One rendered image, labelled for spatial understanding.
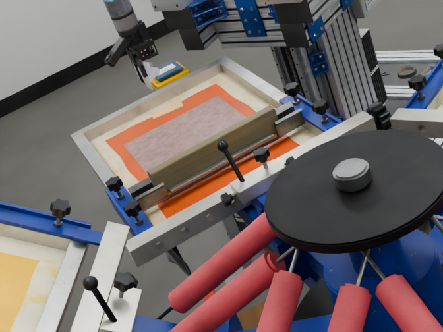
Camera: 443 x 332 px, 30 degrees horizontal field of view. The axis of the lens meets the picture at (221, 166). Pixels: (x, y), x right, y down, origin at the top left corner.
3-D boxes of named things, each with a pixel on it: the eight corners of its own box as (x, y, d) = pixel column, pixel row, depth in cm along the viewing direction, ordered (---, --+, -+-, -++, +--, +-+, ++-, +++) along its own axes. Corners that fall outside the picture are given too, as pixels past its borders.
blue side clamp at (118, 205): (115, 209, 230) (104, 190, 226) (130, 201, 230) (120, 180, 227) (148, 259, 204) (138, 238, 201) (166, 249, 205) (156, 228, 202)
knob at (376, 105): (361, 132, 213) (354, 107, 209) (379, 121, 214) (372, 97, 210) (377, 141, 206) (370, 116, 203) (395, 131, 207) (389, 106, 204)
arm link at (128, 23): (115, 22, 254) (107, 17, 261) (120, 35, 256) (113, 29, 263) (136, 12, 255) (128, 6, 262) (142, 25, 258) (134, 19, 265)
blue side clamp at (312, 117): (284, 118, 240) (277, 97, 237) (298, 110, 241) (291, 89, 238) (336, 154, 215) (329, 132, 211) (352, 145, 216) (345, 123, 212)
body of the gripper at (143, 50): (159, 56, 264) (146, 22, 258) (136, 68, 262) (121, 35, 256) (151, 50, 270) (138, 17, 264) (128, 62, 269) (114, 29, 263)
